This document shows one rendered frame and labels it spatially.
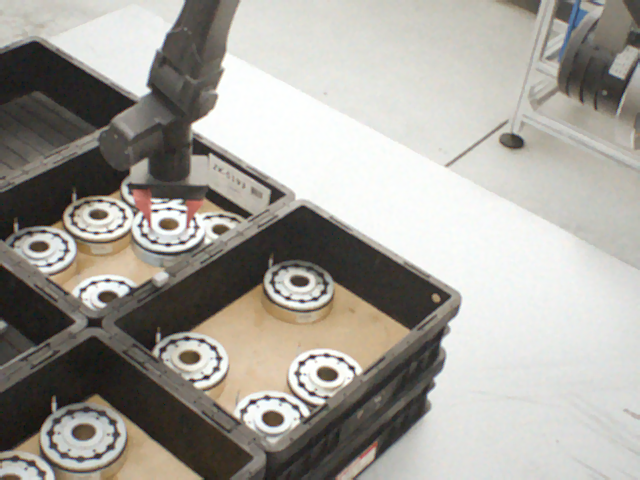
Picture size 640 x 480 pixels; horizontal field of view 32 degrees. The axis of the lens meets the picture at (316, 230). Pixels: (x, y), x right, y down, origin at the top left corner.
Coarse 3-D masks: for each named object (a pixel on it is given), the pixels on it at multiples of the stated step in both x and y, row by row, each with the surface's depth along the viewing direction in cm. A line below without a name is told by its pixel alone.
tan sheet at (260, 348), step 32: (256, 288) 164; (224, 320) 158; (256, 320) 159; (320, 320) 161; (352, 320) 161; (384, 320) 162; (256, 352) 154; (288, 352) 155; (352, 352) 156; (384, 352) 157; (256, 384) 149
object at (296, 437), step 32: (256, 224) 160; (384, 256) 158; (160, 288) 147; (448, 288) 154; (448, 320) 152; (192, 384) 134; (352, 384) 138; (224, 416) 131; (320, 416) 133; (288, 448) 129
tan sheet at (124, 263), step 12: (120, 192) 178; (204, 204) 178; (60, 228) 169; (120, 252) 167; (132, 252) 167; (84, 264) 164; (96, 264) 164; (108, 264) 164; (120, 264) 165; (132, 264) 165; (144, 264) 165; (72, 276) 161; (84, 276) 162; (132, 276) 163; (144, 276) 163; (72, 288) 159
